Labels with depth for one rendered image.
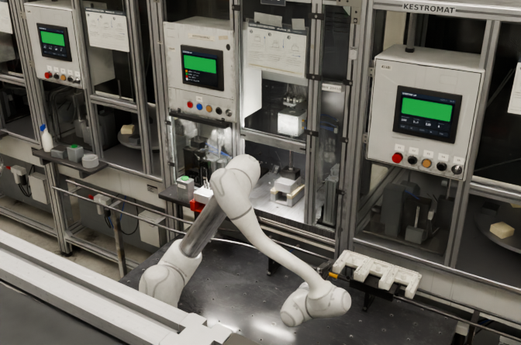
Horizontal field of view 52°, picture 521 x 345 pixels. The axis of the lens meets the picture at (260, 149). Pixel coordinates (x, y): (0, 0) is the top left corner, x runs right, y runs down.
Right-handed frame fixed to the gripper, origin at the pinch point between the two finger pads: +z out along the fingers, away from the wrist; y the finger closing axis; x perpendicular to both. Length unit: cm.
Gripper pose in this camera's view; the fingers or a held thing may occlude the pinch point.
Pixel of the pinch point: (329, 264)
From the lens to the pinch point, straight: 248.9
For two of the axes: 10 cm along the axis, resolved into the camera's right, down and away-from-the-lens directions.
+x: -8.6, -2.1, 4.6
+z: 5.1, -3.6, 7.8
